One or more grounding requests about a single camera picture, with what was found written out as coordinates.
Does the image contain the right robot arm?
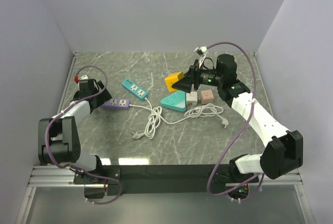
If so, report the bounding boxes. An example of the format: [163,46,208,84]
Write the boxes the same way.
[172,54,303,182]

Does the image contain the white cord of purple strip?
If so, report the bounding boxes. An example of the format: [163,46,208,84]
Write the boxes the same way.
[129,103,163,140]

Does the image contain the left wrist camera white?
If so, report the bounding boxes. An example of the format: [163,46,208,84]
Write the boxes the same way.
[74,75,89,85]

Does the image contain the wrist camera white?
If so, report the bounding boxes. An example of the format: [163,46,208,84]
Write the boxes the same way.
[74,75,89,85]
[194,46,208,57]

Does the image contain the purple power strip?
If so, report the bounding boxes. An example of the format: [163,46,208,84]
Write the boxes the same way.
[101,98,130,110]

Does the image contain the teal triangular power strip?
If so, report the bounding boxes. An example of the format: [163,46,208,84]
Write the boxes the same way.
[160,91,186,112]

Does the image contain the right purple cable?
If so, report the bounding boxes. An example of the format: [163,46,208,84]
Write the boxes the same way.
[200,42,264,203]

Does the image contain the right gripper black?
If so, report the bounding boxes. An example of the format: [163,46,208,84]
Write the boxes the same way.
[172,59,223,94]

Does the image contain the white coiled cord with plug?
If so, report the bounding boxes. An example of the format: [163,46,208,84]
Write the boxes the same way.
[184,104,229,129]

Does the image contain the yellow cube socket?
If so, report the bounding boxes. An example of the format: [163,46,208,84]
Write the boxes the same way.
[164,71,184,93]

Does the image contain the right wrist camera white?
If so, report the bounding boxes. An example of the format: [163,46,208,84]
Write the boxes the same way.
[194,46,208,57]

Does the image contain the pink cube socket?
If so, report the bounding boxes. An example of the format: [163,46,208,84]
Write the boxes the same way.
[200,90,214,105]

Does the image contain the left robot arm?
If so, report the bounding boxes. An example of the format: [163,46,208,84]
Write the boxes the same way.
[38,79,112,183]

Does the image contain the white cube socket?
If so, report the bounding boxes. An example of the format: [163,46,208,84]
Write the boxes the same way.
[186,91,198,106]

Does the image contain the black base beam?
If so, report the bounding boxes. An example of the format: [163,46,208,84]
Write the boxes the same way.
[72,164,261,196]

